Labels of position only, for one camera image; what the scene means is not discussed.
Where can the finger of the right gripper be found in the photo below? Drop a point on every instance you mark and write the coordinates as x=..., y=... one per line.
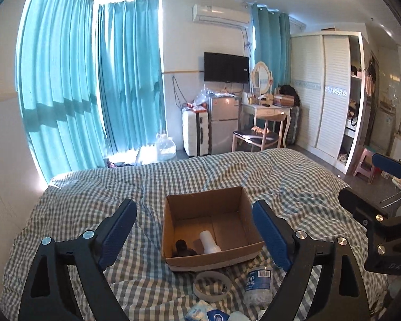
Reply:
x=361, y=210
x=387, y=164

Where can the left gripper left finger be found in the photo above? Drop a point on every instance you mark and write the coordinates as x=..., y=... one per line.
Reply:
x=48, y=293

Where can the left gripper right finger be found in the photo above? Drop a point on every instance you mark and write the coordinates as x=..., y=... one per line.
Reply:
x=340, y=292

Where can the clear plastic water bottle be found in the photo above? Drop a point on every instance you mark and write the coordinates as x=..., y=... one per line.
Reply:
x=258, y=286

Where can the black small object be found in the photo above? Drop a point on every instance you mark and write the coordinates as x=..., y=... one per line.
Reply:
x=182, y=250

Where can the white cylindrical device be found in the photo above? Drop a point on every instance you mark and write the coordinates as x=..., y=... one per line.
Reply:
x=209, y=244

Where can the blue tissue pack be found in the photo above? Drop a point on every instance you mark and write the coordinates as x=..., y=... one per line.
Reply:
x=203, y=311

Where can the pink plastic stool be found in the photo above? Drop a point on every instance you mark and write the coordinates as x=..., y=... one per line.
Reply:
x=365, y=166

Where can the checkered bed quilt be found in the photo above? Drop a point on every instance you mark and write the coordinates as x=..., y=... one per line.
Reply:
x=295, y=187

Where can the white sliding wardrobe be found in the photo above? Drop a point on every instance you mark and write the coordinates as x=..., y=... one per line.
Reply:
x=328, y=73

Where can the wooden chair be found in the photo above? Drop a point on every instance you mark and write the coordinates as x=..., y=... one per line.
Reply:
x=261, y=137

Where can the clear plastic bag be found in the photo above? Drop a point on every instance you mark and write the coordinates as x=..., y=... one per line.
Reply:
x=165, y=147

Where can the black bag on table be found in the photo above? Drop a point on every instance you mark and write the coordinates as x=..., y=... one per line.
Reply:
x=288, y=90

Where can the cardboard box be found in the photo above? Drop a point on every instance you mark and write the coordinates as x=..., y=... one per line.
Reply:
x=210, y=227

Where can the white dressing table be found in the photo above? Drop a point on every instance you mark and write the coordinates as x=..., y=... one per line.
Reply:
x=264, y=112

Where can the oval vanity mirror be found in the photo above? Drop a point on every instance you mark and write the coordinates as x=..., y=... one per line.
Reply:
x=261, y=79

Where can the white suitcase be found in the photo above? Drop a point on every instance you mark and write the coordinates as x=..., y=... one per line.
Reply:
x=195, y=130

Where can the left teal curtain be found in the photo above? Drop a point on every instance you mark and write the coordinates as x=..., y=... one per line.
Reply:
x=56, y=81

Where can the teal curtain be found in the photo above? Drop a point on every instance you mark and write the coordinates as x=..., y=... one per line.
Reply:
x=56, y=81
x=272, y=34
x=130, y=73

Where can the silver mini fridge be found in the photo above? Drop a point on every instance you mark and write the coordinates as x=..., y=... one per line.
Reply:
x=223, y=121

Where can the right teal curtain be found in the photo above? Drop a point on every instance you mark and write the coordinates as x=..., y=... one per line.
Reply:
x=272, y=34

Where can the middle teal curtain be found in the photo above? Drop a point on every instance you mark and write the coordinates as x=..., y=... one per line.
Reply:
x=130, y=73

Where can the white air conditioner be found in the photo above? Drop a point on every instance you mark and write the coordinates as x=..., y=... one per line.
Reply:
x=220, y=16

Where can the black wall television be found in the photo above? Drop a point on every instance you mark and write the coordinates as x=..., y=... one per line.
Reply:
x=226, y=68

